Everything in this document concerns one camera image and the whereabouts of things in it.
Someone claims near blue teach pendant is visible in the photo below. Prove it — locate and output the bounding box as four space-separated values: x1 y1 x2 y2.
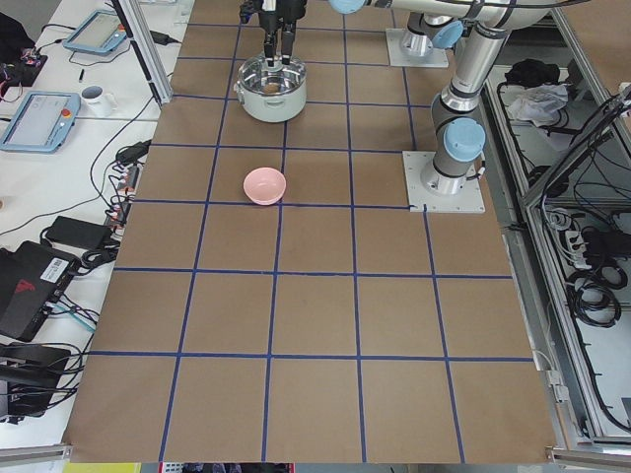
1 91 81 154

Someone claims black cloth heap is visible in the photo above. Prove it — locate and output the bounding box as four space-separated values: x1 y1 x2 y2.
505 58 560 88

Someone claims black power adapter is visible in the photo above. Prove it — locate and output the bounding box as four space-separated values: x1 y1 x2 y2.
39 216 112 249

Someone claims blue teach pendant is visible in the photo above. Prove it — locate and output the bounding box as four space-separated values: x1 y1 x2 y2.
62 10 127 56
1 91 81 154

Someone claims pink bowl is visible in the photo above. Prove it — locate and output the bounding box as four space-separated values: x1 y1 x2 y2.
243 168 287 206

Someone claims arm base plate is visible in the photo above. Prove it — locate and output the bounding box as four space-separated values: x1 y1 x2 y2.
386 29 449 69
402 151 485 214

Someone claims brown egg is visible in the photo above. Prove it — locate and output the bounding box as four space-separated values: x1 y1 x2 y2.
263 84 279 95

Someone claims white crumpled cloth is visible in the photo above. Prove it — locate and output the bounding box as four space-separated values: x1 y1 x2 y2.
507 85 569 126

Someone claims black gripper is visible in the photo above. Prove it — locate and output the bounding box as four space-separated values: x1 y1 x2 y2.
258 0 307 67

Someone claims pale green steel pot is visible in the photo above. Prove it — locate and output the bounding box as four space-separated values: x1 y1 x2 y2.
234 76 307 123

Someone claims black red computer box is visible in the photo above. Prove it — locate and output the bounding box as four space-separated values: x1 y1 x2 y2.
1 240 80 342

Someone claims white mug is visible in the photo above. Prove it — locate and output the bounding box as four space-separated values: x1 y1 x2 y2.
81 86 118 118

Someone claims aluminium frame post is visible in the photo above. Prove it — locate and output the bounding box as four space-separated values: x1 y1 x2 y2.
111 0 174 107

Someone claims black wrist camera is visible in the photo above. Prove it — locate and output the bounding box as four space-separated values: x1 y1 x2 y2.
240 0 260 25

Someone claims far blue teach pendant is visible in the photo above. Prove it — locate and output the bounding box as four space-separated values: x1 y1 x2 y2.
62 10 127 56

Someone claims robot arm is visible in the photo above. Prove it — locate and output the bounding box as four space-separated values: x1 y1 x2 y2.
330 1 576 196
240 1 463 68

